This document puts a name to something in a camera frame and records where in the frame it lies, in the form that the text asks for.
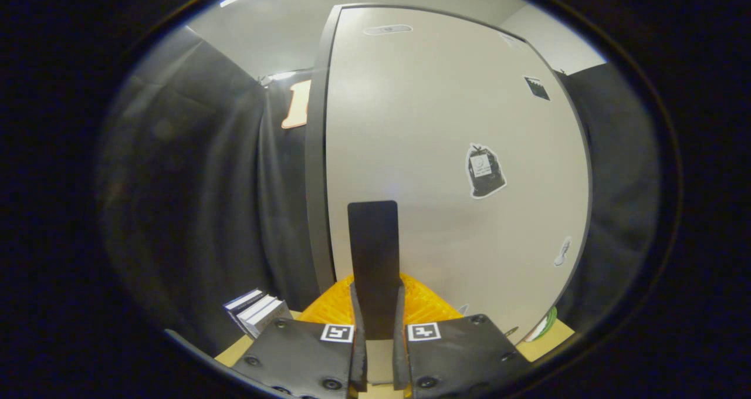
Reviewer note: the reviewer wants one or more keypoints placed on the grey shoe cabinet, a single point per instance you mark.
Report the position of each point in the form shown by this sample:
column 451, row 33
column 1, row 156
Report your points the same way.
column 315, row 170

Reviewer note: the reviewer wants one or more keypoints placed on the dark covered book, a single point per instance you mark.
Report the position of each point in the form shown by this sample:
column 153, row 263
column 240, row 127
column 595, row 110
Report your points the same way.
column 256, row 308
column 270, row 320
column 237, row 303

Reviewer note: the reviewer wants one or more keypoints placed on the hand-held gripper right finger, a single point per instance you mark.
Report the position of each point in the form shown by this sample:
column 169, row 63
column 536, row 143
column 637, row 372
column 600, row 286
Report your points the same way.
column 387, row 252

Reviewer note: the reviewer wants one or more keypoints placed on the green and white object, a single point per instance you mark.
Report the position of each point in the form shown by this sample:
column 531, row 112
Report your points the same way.
column 545, row 327

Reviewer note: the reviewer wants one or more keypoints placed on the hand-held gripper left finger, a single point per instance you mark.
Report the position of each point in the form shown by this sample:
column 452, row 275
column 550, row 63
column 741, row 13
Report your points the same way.
column 361, row 252

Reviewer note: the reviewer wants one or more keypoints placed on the black backdrop cloth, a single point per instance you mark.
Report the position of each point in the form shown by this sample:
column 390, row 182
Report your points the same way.
column 199, row 199

